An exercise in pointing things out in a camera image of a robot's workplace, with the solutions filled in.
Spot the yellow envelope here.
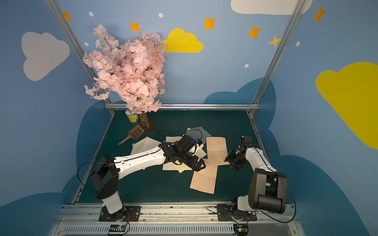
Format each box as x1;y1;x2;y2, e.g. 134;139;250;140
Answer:
176;144;207;173

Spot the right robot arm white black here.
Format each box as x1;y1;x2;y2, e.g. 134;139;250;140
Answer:
225;136;287;214

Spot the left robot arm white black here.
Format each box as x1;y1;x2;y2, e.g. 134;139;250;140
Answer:
90;135;206;221

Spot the brown letter paper front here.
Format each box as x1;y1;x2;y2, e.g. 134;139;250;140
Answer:
190;159;219;194

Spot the grey envelope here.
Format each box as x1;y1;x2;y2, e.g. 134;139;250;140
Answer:
185;126;212;144

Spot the cream paper sheet centre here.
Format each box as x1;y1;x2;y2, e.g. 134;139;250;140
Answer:
162;136;191;173

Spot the white paper sheet left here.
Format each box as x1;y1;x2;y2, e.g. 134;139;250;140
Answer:
131;137;162;171

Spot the back horizontal aluminium bar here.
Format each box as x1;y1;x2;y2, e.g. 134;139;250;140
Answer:
105;103;260;110

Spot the brown slotted scoop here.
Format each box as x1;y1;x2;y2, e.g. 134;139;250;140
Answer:
118;125;145;146

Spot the yellow green tin can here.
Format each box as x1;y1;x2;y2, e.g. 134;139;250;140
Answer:
125;109;139;123

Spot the right small circuit board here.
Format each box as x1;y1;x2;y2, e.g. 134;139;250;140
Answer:
233;224;249;236

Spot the small circuit board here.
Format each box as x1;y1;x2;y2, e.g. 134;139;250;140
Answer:
108;224;128;236
233;224;249;236

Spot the pink cherry blossom tree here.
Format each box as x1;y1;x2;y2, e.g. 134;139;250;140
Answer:
83;25;166;129

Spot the left small circuit board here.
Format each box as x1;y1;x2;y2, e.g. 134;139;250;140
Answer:
108;224;128;236

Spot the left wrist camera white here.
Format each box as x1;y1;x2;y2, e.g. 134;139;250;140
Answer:
189;139;203;155

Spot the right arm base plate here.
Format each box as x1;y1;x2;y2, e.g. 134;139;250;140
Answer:
216;204;257;222

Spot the aluminium rail base frame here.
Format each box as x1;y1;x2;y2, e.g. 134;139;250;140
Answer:
49;202;305;236

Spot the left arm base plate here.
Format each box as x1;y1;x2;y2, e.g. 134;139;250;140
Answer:
98;206;141;222

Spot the right aluminium frame post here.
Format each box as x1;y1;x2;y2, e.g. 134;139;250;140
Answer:
248;0;312;118

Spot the aluminium frame post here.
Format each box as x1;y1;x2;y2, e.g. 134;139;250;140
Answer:
248;0;312;118
45;0;116;114

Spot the left aluminium frame post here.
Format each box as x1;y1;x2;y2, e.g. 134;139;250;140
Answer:
45;0;116;114

